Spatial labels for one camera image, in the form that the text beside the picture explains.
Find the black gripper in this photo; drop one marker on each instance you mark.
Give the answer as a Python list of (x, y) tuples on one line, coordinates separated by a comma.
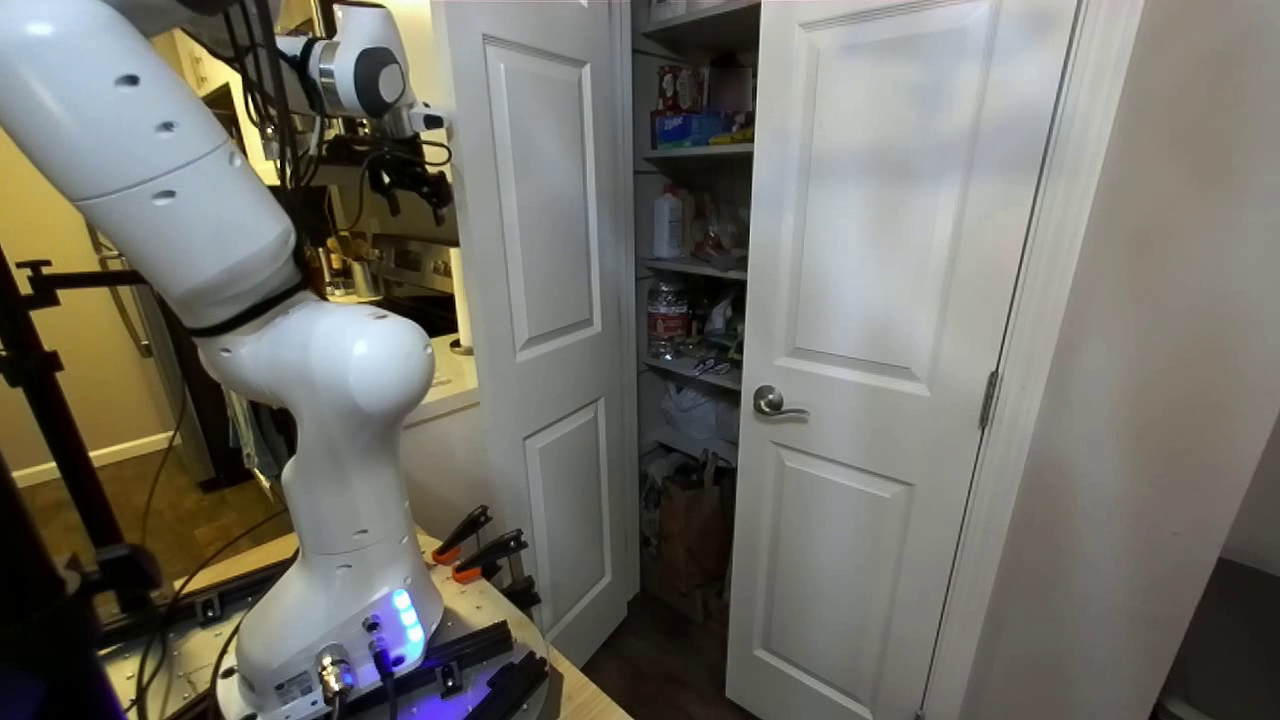
[(403, 165)]

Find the white cabinet door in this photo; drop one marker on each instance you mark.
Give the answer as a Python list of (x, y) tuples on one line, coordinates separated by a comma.
[(899, 154), (546, 213)]

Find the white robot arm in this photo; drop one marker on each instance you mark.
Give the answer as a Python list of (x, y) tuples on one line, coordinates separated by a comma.
[(152, 168)]

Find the silver right door lever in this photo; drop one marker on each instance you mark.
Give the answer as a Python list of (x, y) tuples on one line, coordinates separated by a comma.
[(772, 406)]

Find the white kitchen countertop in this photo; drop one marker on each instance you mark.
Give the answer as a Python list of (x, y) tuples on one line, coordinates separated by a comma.
[(454, 380)]

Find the white jug on shelf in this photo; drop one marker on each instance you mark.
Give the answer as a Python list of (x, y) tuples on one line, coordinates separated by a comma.
[(675, 220)]

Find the blue box on shelf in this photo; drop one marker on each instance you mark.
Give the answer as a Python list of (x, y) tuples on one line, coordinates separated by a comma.
[(688, 130)]

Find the jar on pantry shelf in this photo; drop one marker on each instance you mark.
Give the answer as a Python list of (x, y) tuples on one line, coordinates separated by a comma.
[(669, 318)]

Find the orange black bar clamp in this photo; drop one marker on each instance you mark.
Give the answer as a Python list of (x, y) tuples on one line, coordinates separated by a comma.
[(466, 528)]

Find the brown paper bag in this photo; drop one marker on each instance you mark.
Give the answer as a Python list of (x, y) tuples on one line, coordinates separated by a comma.
[(695, 544)]

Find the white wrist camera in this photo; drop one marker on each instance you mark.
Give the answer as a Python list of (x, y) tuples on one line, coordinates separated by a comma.
[(424, 116)]

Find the black camera tripod stand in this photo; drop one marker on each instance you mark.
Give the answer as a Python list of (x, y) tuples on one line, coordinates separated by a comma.
[(121, 569)]

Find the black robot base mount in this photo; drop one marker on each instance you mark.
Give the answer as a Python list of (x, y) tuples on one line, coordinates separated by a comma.
[(482, 674)]

